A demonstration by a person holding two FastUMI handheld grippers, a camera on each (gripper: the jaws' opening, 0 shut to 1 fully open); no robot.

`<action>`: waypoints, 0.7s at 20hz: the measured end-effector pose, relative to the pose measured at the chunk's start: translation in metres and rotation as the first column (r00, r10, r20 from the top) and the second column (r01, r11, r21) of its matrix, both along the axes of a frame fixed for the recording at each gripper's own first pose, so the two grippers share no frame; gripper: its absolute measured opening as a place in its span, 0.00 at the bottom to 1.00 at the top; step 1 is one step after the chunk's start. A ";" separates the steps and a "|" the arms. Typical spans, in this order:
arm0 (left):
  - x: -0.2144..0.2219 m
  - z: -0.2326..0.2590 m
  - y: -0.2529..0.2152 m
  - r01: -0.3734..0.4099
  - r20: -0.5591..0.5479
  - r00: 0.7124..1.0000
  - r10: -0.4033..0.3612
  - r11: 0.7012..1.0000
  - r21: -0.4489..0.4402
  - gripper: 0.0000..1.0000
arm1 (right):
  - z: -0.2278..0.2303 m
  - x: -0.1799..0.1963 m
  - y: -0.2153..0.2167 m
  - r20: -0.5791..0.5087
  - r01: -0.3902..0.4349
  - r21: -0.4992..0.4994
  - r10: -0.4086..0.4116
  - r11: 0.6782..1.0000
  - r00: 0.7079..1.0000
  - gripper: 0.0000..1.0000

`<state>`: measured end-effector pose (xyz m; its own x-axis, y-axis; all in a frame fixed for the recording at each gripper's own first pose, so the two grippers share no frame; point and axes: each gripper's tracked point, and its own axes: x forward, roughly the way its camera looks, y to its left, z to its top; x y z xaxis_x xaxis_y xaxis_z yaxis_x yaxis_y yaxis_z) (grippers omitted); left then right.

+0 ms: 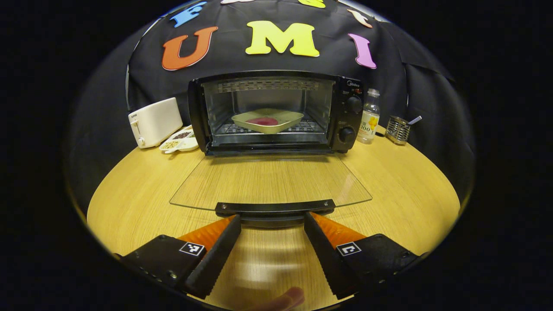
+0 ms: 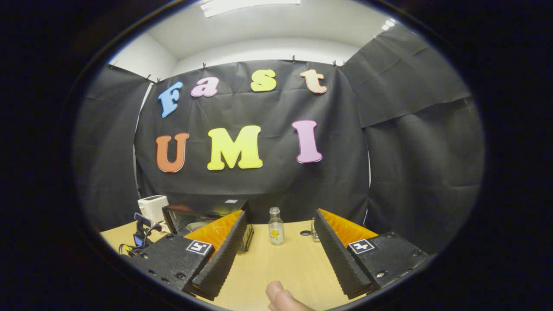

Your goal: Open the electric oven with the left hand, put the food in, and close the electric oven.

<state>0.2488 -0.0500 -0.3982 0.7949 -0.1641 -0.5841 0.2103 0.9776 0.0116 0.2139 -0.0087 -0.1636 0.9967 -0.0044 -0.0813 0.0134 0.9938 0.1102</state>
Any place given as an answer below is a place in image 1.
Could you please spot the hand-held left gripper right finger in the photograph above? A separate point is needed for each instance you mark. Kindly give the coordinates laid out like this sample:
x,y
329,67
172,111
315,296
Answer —
x,y
328,259

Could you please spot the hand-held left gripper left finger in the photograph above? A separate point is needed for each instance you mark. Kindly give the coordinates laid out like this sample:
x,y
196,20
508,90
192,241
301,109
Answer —
x,y
216,259

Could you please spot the black electric oven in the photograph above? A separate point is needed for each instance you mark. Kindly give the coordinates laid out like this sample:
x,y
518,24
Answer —
x,y
352,121

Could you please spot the pink meat slice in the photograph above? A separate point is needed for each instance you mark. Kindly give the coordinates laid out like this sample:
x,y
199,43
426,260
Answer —
x,y
262,121

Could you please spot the white square plate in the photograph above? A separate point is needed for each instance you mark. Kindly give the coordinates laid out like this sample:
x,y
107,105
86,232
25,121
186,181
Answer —
x,y
289,116

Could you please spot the metal oven rack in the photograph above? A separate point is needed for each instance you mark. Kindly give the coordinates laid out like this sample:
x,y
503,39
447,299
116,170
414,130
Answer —
x,y
310,127

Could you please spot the white sectioned snack dish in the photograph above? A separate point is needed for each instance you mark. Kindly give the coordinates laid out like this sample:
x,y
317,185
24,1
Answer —
x,y
185,144

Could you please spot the clear bottle with yellow label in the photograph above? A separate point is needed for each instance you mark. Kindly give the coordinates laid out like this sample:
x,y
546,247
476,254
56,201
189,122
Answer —
x,y
368,123

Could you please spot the white toaster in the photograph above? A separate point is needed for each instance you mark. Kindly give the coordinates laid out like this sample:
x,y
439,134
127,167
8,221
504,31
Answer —
x,y
155,122

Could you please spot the metal spoon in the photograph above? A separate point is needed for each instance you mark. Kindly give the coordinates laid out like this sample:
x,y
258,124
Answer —
x,y
415,120

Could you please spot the black backdrop cloth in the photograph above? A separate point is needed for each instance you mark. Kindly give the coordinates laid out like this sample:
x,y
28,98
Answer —
x,y
259,65

